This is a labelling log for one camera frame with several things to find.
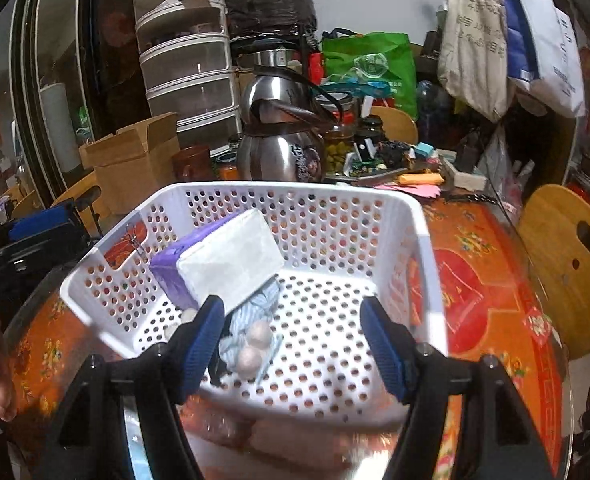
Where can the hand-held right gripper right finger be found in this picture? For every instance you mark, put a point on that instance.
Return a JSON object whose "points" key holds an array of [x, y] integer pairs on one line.
{"points": [[386, 352]]}

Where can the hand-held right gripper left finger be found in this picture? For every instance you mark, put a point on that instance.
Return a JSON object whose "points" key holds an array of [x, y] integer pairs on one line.
{"points": [[201, 347]]}

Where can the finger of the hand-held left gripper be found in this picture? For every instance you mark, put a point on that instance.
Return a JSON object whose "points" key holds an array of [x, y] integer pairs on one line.
{"points": [[35, 262], [42, 224]]}

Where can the blue striped knit pompom cloth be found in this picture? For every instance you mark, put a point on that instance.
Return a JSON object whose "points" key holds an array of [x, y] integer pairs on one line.
{"points": [[255, 305]]}

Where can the purple white tissue pack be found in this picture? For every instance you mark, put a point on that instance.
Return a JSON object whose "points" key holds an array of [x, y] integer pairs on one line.
{"points": [[225, 260]]}

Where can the white perforated plastic basket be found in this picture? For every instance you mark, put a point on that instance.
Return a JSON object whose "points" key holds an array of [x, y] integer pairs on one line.
{"points": [[325, 240]]}

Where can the orange soft roll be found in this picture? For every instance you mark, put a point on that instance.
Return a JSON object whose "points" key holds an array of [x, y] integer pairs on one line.
{"points": [[420, 179]]}

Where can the person's left hand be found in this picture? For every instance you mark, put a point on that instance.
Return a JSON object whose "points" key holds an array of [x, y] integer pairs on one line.
{"points": [[2, 395]]}

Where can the light wooden chair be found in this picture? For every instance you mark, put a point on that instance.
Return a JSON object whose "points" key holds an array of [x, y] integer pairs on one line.
{"points": [[70, 195]]}

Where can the small metal binder clip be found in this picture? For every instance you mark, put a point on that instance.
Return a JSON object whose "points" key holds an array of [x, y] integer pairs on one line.
{"points": [[136, 244]]}

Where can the open cardboard box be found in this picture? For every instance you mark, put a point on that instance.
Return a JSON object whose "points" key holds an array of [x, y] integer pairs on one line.
{"points": [[130, 170]]}

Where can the orange floral tablecloth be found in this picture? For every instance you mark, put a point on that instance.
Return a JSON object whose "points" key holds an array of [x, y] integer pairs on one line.
{"points": [[475, 280]]}

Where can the brown mug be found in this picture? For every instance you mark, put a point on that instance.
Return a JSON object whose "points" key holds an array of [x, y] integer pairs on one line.
{"points": [[192, 162]]}

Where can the pink paper sheets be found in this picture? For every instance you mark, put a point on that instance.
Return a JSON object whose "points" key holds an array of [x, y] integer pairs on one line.
{"points": [[425, 191]]}

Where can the black slim tool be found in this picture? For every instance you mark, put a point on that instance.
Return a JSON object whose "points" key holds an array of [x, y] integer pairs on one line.
{"points": [[470, 197]]}

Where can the small orange jar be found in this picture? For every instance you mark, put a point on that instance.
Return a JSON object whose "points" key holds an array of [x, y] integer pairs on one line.
{"points": [[227, 170]]}

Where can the wooden chair with slot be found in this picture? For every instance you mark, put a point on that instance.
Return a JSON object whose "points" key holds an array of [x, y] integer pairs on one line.
{"points": [[550, 270]]}

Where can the cluttered dark tray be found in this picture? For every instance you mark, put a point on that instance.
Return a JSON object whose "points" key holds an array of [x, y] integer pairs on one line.
{"points": [[375, 162]]}

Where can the white rectangular block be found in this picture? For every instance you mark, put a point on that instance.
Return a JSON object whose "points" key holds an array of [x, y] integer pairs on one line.
{"points": [[467, 175]]}

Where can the small teal box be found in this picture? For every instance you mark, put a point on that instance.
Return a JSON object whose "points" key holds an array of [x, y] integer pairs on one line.
{"points": [[425, 150]]}

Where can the glass jar of green olives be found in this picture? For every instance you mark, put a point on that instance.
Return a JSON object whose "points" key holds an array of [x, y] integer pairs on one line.
{"points": [[340, 150]]}

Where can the clear plastic bag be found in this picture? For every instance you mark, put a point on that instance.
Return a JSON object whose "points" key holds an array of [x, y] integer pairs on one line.
{"points": [[500, 170]]}

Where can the small dark lidded jar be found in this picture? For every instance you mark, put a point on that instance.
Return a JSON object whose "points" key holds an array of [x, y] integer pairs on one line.
{"points": [[371, 132]]}

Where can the clear plastic drawer tower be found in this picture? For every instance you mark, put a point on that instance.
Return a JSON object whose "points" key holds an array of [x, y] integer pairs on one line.
{"points": [[190, 60]]}

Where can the dark blue water bottle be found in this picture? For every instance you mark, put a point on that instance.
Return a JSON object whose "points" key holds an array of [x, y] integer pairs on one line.
{"points": [[432, 110]]}

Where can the tall stainless steel kettle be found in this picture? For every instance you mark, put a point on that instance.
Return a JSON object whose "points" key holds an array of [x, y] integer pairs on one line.
{"points": [[275, 92]]}

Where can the green shopping bag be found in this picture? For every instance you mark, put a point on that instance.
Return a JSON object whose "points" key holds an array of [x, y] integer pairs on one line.
{"points": [[370, 60]]}

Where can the beige canvas tote bag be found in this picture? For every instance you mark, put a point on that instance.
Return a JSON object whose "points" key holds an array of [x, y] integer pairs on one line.
{"points": [[475, 50]]}

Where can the black wrapped box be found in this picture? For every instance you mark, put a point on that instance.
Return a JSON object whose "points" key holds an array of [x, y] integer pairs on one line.
{"points": [[270, 5]]}

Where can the white and blue tote bag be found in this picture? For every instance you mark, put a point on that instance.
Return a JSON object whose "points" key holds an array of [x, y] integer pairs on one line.
{"points": [[550, 45]]}

